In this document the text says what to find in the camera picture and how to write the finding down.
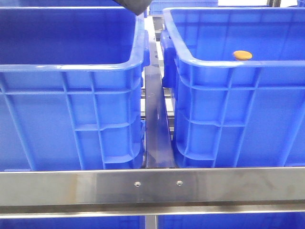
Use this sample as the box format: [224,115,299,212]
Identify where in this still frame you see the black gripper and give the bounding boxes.
[115,0,152,16]

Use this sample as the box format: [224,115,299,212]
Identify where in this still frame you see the yellow push button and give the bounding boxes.
[233,50,253,61]

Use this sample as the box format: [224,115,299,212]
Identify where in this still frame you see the blue crate far back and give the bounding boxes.
[149,0,218,15]

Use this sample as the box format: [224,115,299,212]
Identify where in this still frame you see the blue plastic crate left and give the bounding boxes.
[0,7,150,172]

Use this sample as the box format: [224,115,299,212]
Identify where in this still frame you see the blue plastic crate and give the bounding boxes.
[0,7,150,172]
[161,7,305,168]

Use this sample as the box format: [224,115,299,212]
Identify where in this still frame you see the blue plastic crate right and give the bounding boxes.
[161,7,305,168]

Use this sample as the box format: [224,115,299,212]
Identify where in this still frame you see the steel divider bar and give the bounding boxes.
[145,16,176,168]

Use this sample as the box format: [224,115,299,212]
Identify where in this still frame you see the blue crate lower left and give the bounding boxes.
[0,216,145,229]

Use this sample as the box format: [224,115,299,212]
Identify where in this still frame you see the blue crate lower right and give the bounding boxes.
[158,212,305,229]

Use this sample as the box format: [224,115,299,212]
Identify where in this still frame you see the stainless steel front rail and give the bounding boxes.
[0,167,305,219]

